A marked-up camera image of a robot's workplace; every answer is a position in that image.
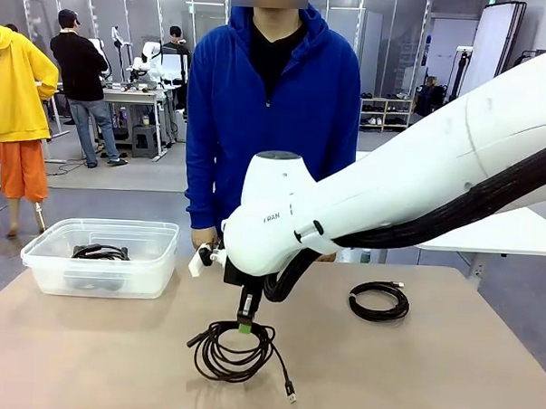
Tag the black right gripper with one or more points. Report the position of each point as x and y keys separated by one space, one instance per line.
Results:
x=234 y=275

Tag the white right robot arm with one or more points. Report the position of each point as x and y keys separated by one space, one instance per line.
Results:
x=391 y=196

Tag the small white robot arm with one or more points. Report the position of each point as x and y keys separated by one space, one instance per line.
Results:
x=150 y=61

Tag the blue sleeved right forearm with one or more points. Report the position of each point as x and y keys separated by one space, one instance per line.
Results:
x=201 y=197

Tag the person's right hand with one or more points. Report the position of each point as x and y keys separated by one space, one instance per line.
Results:
x=203 y=237

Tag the person's left hand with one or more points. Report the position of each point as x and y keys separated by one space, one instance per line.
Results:
x=326 y=258

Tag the clear plastic storage box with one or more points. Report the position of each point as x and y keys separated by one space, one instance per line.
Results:
x=152 y=262

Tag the small gray cylinder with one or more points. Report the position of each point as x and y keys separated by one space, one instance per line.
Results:
x=365 y=256

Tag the person in blue hoodie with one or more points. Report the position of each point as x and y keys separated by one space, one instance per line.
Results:
x=240 y=121

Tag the gray step stool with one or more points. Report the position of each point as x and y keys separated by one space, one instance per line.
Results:
x=145 y=142

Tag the wooden shoe rack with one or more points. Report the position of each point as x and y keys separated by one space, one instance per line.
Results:
x=385 y=114

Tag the white workbench desk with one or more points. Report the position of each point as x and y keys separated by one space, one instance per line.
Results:
x=128 y=96

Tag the large white table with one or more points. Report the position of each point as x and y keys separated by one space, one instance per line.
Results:
x=503 y=232

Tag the dark-haired person in black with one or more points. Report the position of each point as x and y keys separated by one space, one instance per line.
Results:
x=175 y=51

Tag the black luggage bags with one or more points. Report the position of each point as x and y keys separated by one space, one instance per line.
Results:
x=429 y=100

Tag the man in black sweater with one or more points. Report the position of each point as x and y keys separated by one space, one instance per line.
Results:
x=79 y=69

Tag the white device on stand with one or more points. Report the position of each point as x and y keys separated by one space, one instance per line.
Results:
x=117 y=37

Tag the mannequin in yellow hoodie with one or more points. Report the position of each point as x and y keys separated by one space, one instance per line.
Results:
x=15 y=89

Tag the black tripod pole with light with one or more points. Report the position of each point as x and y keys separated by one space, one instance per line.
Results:
x=460 y=72

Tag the white folding screen panel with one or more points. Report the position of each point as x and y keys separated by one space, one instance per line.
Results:
x=493 y=42

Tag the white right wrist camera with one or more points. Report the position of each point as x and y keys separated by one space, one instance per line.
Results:
x=200 y=265

